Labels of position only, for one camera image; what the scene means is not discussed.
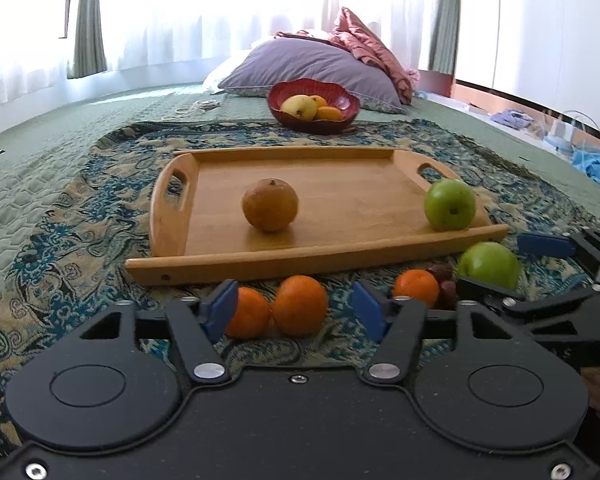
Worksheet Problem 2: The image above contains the white sheer curtain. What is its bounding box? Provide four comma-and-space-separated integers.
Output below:
0, 0, 441, 111

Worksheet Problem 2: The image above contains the purple pillow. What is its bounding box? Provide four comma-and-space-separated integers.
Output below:
217, 39, 408, 115

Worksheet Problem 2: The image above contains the white pillow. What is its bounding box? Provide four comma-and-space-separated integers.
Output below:
201, 50, 261, 95

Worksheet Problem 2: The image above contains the small mandarin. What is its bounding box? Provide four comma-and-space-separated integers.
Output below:
272, 275, 329, 338
393, 269, 440, 308
224, 286, 272, 339

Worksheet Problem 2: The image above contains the white cable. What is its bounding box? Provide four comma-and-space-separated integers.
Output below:
161, 100, 221, 122

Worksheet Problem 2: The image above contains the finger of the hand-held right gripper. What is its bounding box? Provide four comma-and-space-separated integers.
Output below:
456, 276, 600, 318
517, 229, 600, 283

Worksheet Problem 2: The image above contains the wooden tray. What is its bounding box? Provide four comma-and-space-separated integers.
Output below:
125, 147, 510, 286

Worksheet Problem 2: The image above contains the lilac cloth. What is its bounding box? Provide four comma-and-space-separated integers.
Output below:
490, 108, 536, 131

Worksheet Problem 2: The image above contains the green quilted bedspread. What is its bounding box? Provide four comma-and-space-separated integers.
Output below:
0, 82, 600, 311

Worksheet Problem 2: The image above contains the red scalloped bowl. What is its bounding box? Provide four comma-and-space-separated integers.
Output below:
267, 78, 361, 135

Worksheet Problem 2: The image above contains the large brownish orange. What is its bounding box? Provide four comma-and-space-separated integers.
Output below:
242, 178, 299, 233

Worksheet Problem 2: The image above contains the green curtain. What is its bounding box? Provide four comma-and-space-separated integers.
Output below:
428, 0, 461, 75
66, 0, 107, 80

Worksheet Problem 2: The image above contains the yellow apple in bowl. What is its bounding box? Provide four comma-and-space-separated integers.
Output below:
280, 95, 318, 121

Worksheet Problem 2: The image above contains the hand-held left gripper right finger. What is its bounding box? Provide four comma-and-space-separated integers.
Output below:
351, 280, 513, 386

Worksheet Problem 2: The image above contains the blue paisley blanket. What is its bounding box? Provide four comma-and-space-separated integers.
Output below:
0, 119, 600, 461

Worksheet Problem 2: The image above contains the pink crumpled cloth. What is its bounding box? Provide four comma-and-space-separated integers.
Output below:
275, 7, 421, 106

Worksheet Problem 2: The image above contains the reddish wooden bed board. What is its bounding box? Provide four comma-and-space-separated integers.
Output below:
417, 70, 456, 98

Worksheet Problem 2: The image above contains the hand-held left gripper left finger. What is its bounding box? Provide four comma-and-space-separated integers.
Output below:
77, 280, 241, 386

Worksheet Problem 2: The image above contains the person's right hand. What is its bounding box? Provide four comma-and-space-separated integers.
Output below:
580, 367, 600, 413

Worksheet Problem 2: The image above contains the green apple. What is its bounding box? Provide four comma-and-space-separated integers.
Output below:
424, 178, 477, 232
455, 241, 521, 293

